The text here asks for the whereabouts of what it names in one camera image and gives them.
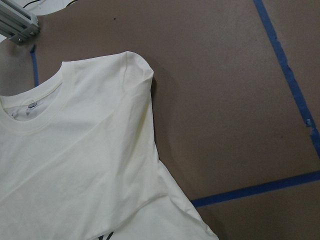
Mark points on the aluminium frame post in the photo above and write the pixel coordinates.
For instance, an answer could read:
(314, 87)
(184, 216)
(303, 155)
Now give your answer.
(16, 23)

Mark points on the cream long-sleeve cat shirt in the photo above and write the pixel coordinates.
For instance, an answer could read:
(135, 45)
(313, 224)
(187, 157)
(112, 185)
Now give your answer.
(78, 159)

